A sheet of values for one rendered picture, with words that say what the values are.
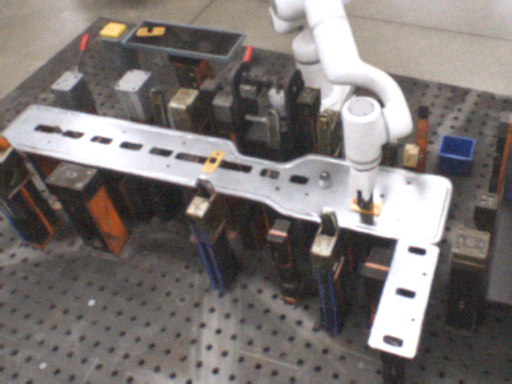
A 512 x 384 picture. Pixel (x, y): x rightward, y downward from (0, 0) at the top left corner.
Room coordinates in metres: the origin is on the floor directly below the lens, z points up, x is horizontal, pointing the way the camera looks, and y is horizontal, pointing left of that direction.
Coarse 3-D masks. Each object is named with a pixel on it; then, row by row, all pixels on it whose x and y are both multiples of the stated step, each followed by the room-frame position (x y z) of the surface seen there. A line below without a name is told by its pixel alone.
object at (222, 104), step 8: (224, 88) 1.45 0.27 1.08; (216, 96) 1.41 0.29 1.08; (224, 96) 1.41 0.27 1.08; (216, 104) 1.38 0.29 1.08; (224, 104) 1.37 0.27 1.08; (232, 104) 1.37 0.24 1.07; (216, 112) 1.38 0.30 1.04; (224, 112) 1.37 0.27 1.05; (232, 112) 1.36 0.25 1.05; (224, 120) 1.37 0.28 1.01; (232, 120) 1.36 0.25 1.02; (224, 128) 1.37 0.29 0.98; (232, 128) 1.36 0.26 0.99; (224, 136) 1.39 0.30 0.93; (232, 136) 1.38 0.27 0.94; (240, 144) 1.37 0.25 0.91; (240, 152) 1.37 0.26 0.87; (232, 168) 1.39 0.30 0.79; (240, 168) 1.37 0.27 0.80; (248, 168) 1.37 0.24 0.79
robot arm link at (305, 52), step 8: (304, 32) 1.74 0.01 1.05; (296, 40) 1.72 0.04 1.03; (304, 40) 1.71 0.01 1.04; (312, 40) 1.69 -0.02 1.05; (296, 48) 1.70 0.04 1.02; (304, 48) 1.68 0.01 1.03; (312, 48) 1.67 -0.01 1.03; (296, 56) 1.70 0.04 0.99; (304, 56) 1.67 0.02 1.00; (312, 56) 1.67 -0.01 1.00; (304, 64) 1.68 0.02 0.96; (312, 64) 1.67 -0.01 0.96
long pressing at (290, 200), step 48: (48, 144) 1.37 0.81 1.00; (96, 144) 1.35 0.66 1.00; (144, 144) 1.32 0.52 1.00; (192, 144) 1.30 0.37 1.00; (240, 192) 1.09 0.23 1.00; (288, 192) 1.07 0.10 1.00; (336, 192) 1.05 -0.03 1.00; (384, 192) 1.03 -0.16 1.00; (432, 192) 1.01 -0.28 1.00; (432, 240) 0.86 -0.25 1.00
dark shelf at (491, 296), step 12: (504, 180) 1.00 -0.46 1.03; (504, 192) 0.96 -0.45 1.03; (504, 204) 0.92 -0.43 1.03; (504, 216) 0.88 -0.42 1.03; (504, 228) 0.85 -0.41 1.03; (504, 240) 0.81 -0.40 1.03; (492, 252) 0.79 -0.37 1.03; (504, 252) 0.78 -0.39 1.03; (492, 264) 0.75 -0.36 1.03; (504, 264) 0.75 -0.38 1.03; (492, 276) 0.72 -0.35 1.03; (504, 276) 0.72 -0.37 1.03; (492, 288) 0.69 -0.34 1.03; (504, 288) 0.69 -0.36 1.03; (492, 300) 0.67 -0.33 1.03; (504, 300) 0.66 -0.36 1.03
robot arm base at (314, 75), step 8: (296, 64) 1.71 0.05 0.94; (320, 64) 1.68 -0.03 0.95; (304, 72) 1.68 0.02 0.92; (312, 72) 1.67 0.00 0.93; (320, 72) 1.68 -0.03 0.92; (312, 80) 1.68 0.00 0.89; (320, 80) 1.68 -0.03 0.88; (328, 88) 1.69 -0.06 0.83; (336, 88) 1.73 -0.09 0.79; (328, 96) 1.69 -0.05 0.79; (336, 96) 1.69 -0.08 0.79; (328, 104) 1.66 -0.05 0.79
